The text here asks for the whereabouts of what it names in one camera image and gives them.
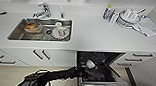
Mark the stainless steel dishwasher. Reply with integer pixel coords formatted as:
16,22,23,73
74,49,142,86

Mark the white drawer stack beside dishwasher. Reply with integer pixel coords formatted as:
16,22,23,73
112,50,155,70

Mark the white two-door sink cabinet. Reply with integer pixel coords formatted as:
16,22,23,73
0,46,78,69

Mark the white cup in sink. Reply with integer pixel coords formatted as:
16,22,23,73
50,21,72,41

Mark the small chrome sink knob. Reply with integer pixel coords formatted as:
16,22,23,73
59,11,66,20

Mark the dish soap bottle blue label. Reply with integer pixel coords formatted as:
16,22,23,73
102,4,114,21

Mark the orange sponge in brown bowl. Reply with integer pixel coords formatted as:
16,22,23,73
22,20,43,35

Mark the stack of white plates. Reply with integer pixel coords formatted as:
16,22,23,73
116,7,147,29

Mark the white drawer stack beside microwave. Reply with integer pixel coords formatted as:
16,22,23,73
0,47,32,68

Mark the steel kitchen sink basin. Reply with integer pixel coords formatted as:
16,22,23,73
6,16,74,43

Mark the chrome sink faucet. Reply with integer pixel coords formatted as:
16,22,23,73
31,1,52,20

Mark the small chrome side tap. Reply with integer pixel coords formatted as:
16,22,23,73
0,7,8,17

